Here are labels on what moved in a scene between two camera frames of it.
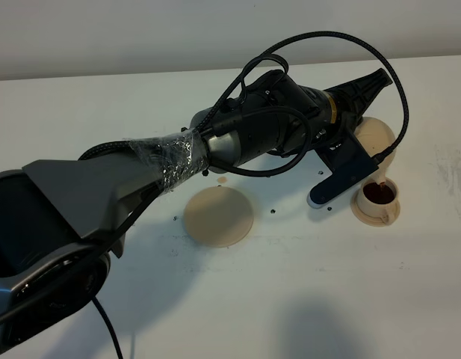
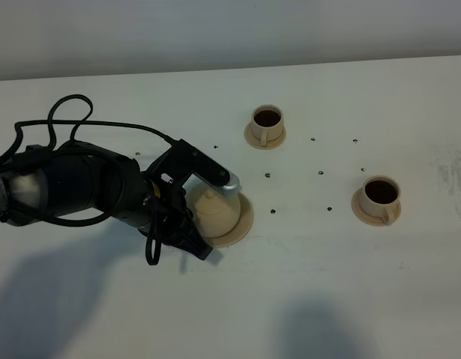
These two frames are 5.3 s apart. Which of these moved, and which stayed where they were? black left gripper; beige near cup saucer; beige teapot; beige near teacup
Moved: beige teapot; black left gripper
Stayed: beige near cup saucer; beige near teacup
